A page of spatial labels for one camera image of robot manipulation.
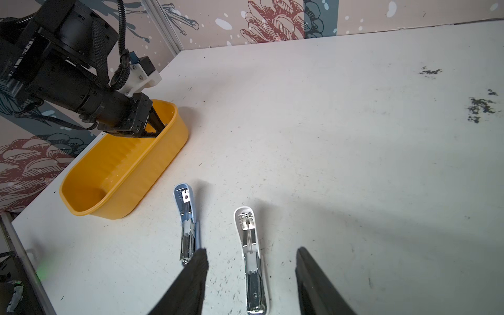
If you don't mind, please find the yellow plastic tray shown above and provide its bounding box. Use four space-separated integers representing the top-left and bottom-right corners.
60 100 189 220

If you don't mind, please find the white mini stapler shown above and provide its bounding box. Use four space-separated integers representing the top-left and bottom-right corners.
234 206 269 314

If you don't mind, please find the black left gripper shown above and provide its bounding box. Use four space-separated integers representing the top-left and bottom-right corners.
97 93 165 137

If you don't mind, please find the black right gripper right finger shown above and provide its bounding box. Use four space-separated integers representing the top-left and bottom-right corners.
295 247 356 315

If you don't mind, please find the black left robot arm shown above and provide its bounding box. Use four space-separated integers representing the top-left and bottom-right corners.
1 1 188 220

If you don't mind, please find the blue mini stapler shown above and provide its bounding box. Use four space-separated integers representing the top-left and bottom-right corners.
173 183 201 266

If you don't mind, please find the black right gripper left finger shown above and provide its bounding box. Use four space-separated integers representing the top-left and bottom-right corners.
149 249 209 315

